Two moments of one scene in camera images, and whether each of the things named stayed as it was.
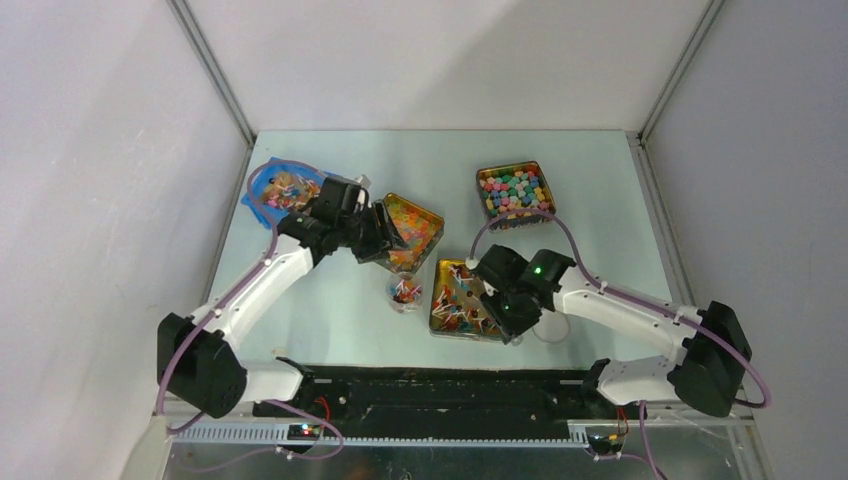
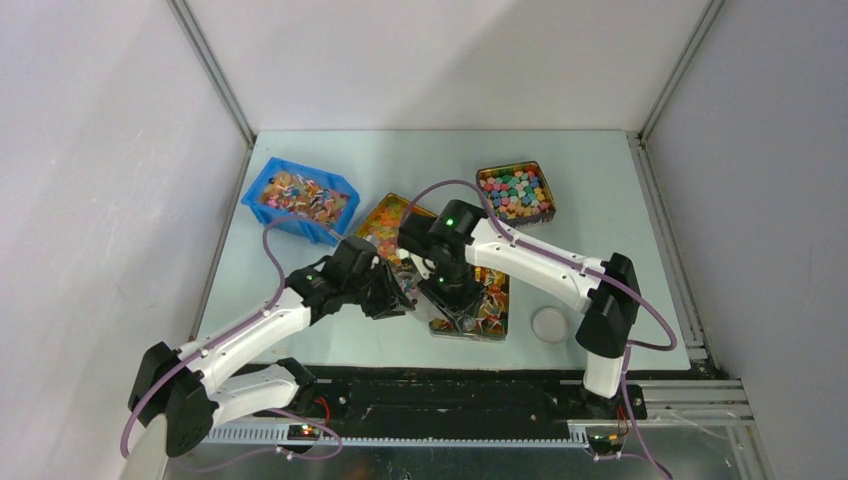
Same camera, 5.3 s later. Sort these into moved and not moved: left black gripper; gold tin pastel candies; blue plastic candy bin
Moved: left black gripper
Not moved: gold tin pastel candies; blue plastic candy bin
